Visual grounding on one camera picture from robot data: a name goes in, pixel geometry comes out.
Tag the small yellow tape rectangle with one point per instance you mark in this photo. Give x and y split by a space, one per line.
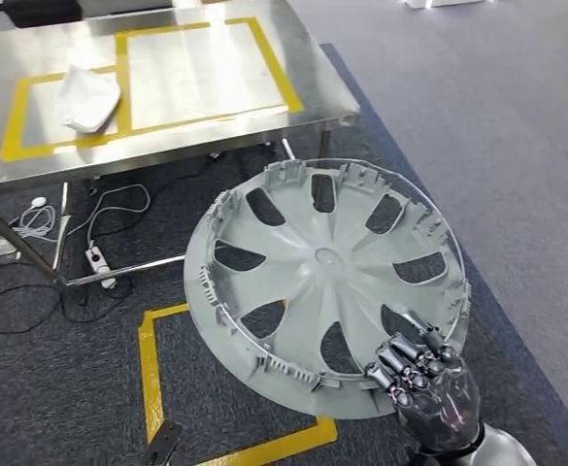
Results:
10 122

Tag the white power strip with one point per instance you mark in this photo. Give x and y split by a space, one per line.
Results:
98 260

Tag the white plastic shell part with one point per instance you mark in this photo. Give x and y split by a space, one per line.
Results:
87 99

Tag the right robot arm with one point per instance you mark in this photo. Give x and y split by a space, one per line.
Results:
497 450

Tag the stainless steel workbench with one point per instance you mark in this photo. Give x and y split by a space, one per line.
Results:
191 71

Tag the yellow tape square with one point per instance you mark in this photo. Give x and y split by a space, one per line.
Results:
150 373

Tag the large yellow tape rectangle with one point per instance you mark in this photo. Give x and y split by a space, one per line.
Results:
279 69

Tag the grey plastic wheel cover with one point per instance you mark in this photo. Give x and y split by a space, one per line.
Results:
327 257

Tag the dark grey robot foot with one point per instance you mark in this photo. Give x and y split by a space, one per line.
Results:
164 444

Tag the black carry case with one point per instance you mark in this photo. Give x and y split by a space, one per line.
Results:
41 11

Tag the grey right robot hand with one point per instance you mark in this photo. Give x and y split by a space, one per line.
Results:
439 405

